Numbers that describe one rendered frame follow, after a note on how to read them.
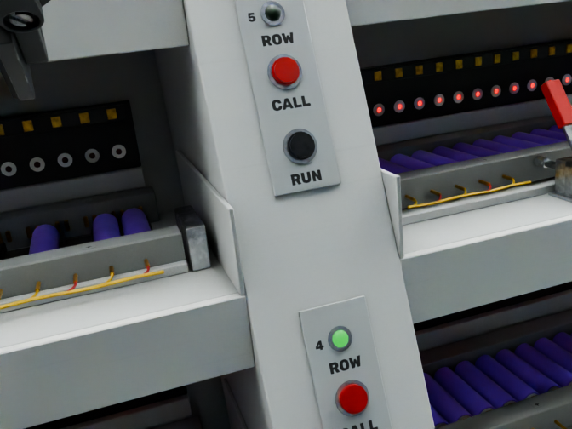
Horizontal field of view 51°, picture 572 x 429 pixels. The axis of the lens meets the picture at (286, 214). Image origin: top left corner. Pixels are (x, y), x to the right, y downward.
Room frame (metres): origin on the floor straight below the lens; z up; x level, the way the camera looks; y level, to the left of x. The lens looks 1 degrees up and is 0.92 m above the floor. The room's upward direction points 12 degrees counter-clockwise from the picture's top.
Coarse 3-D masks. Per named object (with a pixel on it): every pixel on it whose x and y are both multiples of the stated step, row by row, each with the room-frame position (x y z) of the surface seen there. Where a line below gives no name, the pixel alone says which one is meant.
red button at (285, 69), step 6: (276, 60) 0.34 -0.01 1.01; (282, 60) 0.34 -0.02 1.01; (288, 60) 0.34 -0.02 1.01; (294, 60) 0.34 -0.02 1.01; (276, 66) 0.34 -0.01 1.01; (282, 66) 0.34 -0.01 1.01; (288, 66) 0.34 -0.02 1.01; (294, 66) 0.34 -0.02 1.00; (276, 72) 0.34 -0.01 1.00; (282, 72) 0.34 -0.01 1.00; (288, 72) 0.34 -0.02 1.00; (294, 72) 0.34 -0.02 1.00; (276, 78) 0.34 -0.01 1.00; (282, 78) 0.34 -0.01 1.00; (288, 78) 0.34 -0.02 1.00; (294, 78) 0.34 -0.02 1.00; (282, 84) 0.34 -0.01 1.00; (288, 84) 0.34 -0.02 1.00
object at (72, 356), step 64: (0, 192) 0.45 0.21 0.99; (64, 192) 0.47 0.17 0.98; (192, 192) 0.44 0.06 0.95; (192, 256) 0.37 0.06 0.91; (0, 320) 0.33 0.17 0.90; (64, 320) 0.32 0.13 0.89; (128, 320) 0.32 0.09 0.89; (192, 320) 0.32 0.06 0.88; (0, 384) 0.30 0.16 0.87; (64, 384) 0.31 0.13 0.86; (128, 384) 0.32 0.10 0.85
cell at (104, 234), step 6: (102, 216) 0.43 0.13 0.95; (108, 216) 0.43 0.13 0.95; (114, 216) 0.44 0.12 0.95; (96, 222) 0.43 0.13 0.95; (102, 222) 0.42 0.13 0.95; (108, 222) 0.42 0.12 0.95; (114, 222) 0.43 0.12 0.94; (96, 228) 0.41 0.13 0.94; (102, 228) 0.41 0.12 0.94; (108, 228) 0.41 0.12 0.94; (114, 228) 0.41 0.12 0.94; (96, 234) 0.40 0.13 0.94; (102, 234) 0.39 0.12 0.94; (108, 234) 0.39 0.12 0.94; (114, 234) 0.40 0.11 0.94; (120, 234) 0.42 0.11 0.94; (96, 240) 0.39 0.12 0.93
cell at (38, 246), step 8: (40, 232) 0.41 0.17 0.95; (48, 232) 0.41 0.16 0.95; (56, 232) 0.43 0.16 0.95; (32, 240) 0.40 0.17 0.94; (40, 240) 0.40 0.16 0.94; (48, 240) 0.40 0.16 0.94; (56, 240) 0.41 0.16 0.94; (32, 248) 0.39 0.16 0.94; (40, 248) 0.38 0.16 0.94; (48, 248) 0.38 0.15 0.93; (56, 248) 0.40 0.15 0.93
